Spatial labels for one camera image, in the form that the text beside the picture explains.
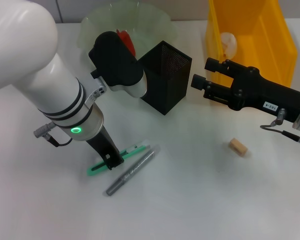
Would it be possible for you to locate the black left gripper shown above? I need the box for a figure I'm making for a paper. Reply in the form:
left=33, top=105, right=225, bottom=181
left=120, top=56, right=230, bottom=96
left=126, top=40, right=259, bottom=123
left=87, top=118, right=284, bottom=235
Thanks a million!
left=86, top=126, right=125, bottom=172

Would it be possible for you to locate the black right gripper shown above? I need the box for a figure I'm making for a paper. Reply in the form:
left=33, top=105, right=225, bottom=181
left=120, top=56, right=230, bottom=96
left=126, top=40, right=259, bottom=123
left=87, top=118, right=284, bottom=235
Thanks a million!
left=190, top=57, right=300, bottom=124

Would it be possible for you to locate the grey marker pen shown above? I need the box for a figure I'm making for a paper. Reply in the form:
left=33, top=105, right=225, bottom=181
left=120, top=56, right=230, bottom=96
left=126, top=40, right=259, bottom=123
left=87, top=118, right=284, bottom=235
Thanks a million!
left=105, top=143, right=162, bottom=197

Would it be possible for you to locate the green utility knife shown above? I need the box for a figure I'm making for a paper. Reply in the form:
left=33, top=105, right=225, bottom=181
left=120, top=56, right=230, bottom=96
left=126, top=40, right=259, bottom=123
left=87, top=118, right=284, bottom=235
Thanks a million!
left=86, top=139, right=152, bottom=177

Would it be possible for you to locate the white paper ball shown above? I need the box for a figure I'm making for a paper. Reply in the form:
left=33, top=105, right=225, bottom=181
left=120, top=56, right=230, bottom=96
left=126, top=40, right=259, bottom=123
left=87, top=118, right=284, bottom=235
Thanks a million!
left=219, top=31, right=238, bottom=61

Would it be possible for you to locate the black mesh pen holder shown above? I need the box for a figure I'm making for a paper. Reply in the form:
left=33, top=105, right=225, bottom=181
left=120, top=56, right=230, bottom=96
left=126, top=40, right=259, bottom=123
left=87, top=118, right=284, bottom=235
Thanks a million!
left=138, top=40, right=193, bottom=116

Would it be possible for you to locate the reddish orange fruit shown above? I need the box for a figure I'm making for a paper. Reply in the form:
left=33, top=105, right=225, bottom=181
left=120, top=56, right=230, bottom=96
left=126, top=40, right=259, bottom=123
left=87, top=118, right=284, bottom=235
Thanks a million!
left=115, top=28, right=137, bottom=57

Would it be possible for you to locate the green glass fruit plate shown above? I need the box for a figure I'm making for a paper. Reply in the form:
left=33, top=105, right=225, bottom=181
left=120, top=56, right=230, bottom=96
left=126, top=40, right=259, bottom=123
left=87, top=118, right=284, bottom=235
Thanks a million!
left=77, top=2, right=178, bottom=73

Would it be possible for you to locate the yellow plastic bin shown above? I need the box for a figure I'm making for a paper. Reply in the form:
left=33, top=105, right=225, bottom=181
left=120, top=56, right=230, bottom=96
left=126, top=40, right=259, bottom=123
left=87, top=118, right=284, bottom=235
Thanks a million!
left=205, top=0, right=298, bottom=88

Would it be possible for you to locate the small wooden block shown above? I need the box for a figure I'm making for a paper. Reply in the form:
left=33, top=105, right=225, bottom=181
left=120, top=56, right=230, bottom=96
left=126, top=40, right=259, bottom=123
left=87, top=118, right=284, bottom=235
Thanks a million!
left=227, top=137, right=248, bottom=158

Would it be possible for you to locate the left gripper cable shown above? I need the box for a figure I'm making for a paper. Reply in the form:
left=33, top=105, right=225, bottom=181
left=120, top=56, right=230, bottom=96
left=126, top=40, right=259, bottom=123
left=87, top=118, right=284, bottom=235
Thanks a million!
left=33, top=121, right=73, bottom=148

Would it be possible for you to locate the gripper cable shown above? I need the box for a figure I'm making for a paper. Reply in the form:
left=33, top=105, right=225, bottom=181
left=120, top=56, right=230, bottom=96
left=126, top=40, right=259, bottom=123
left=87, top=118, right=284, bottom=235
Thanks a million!
left=33, top=121, right=73, bottom=148
left=259, top=108, right=300, bottom=152

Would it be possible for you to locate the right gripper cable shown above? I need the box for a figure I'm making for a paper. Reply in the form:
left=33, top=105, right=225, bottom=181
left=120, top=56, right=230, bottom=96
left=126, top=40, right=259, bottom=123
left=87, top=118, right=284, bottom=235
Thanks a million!
left=259, top=108, right=300, bottom=152

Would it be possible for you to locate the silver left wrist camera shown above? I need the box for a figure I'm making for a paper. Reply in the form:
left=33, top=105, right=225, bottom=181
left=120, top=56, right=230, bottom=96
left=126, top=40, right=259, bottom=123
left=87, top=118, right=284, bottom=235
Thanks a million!
left=88, top=31, right=149, bottom=99

